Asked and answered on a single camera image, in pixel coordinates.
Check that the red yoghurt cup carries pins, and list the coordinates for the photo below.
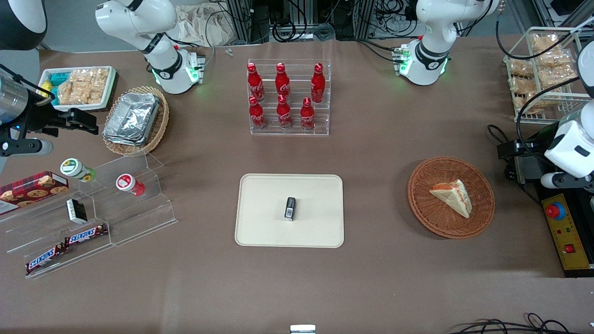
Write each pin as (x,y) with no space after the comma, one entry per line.
(127,183)

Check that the red cola bottle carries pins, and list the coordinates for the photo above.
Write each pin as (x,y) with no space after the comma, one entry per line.
(306,116)
(283,113)
(256,115)
(318,83)
(282,82)
(253,82)

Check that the aluminium foil container stack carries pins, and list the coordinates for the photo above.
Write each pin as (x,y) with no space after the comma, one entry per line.
(132,118)

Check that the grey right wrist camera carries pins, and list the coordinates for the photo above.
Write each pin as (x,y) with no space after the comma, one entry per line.
(28,147)

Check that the round brown wicker basket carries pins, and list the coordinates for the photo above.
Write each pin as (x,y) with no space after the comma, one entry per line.
(436,218)

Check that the black and white small box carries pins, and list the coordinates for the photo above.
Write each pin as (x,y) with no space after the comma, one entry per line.
(76,211)

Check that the yellow snack package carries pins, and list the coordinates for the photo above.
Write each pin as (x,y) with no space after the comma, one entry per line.
(45,90)

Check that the green lid yoghurt cup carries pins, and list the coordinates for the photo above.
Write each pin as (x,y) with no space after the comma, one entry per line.
(74,168)

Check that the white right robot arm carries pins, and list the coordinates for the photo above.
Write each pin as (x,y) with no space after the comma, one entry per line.
(158,28)

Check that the beige cloth bag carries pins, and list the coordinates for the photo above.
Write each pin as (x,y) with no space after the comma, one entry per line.
(199,23)

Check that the fried snack bag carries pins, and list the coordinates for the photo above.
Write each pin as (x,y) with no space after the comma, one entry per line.
(533,103)
(554,58)
(545,42)
(520,68)
(554,76)
(522,86)

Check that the snickers bar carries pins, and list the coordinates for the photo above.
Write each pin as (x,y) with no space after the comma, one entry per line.
(86,235)
(44,259)

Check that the black appliance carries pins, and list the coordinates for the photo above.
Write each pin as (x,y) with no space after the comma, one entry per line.
(529,169)

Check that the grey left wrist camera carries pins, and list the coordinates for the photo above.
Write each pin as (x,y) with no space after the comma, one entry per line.
(564,181)

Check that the clear acrylic stepped shelf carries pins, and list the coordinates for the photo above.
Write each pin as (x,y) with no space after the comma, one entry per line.
(134,218)

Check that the red emergency stop button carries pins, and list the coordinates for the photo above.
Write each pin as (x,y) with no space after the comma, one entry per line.
(555,211)

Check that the red cookie box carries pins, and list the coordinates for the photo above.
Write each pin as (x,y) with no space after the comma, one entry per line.
(28,191)

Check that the white device edge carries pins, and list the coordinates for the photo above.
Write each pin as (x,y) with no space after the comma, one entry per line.
(302,329)

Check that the white plastic snack tray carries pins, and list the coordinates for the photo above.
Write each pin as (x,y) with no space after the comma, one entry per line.
(111,86)

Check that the yellow control box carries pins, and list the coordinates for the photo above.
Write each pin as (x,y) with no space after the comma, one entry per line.
(571,241)

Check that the beige rectangular tray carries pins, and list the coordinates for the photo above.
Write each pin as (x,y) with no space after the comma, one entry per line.
(264,213)

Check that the teal snack package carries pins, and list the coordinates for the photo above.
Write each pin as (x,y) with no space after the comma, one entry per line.
(58,79)

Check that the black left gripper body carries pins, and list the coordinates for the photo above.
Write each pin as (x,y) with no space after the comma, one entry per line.
(527,153)

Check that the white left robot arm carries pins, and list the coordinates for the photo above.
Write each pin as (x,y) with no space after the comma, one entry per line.
(431,28)

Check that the triangular sandwich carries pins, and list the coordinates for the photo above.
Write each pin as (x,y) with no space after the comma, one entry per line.
(452,195)

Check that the oval light wicker basket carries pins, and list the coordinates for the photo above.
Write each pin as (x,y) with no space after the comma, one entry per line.
(160,125)

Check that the clear acrylic bottle rack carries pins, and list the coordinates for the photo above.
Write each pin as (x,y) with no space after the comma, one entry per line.
(297,69)

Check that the rice cracker snack bags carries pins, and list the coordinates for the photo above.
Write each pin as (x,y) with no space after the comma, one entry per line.
(83,86)

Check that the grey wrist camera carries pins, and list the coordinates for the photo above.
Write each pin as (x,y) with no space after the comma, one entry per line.
(564,181)
(28,147)

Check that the aluminium frame rack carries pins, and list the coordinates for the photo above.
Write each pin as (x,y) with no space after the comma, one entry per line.
(301,18)

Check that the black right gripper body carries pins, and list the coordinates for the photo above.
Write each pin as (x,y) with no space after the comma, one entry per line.
(38,118)

